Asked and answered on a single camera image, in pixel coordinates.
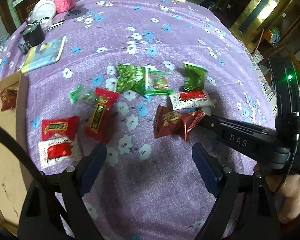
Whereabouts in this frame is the white red snack packet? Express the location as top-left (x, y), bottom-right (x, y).
top-left (169, 89), bottom-right (214, 110)

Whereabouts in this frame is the long red snack packet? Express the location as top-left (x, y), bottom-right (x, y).
top-left (84, 87), bottom-right (120, 143)

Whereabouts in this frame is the dark red peanut packet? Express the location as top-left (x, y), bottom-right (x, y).
top-left (154, 105), bottom-right (205, 142)

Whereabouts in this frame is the white red square packet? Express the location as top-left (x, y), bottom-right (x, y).
top-left (38, 136), bottom-right (82, 168)

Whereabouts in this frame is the green pea snack packet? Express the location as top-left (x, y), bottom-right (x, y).
top-left (183, 62), bottom-right (208, 91)

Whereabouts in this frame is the clear green biscuit packet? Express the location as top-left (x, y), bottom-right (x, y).
top-left (145, 70), bottom-right (174, 96)

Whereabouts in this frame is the large green pea packet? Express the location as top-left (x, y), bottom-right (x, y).
top-left (116, 63), bottom-right (147, 97)

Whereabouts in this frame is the right hand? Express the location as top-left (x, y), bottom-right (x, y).
top-left (278, 174), bottom-right (300, 224)

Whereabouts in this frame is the green wrapped candy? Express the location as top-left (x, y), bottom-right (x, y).
top-left (69, 84), bottom-right (98, 105)

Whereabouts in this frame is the purple floral tablecloth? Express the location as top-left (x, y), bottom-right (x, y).
top-left (0, 0), bottom-right (278, 240)

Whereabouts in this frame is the brown cardboard box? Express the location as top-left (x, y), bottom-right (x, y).
top-left (0, 72), bottom-right (32, 235)

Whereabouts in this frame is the dark red packet in box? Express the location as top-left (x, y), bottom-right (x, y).
top-left (0, 88), bottom-right (17, 112)

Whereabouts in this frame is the blue yellow booklet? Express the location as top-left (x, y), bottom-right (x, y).
top-left (20, 36), bottom-right (66, 74)

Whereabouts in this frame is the black cup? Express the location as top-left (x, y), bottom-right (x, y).
top-left (21, 22), bottom-right (45, 47)

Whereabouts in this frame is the metal nail clipper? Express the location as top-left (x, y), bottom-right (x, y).
top-left (45, 22), bottom-right (63, 32)

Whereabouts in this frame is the black phone stand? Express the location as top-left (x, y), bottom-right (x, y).
top-left (64, 0), bottom-right (88, 20)

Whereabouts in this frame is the white round jar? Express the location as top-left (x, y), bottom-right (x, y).
top-left (31, 0), bottom-right (57, 21)

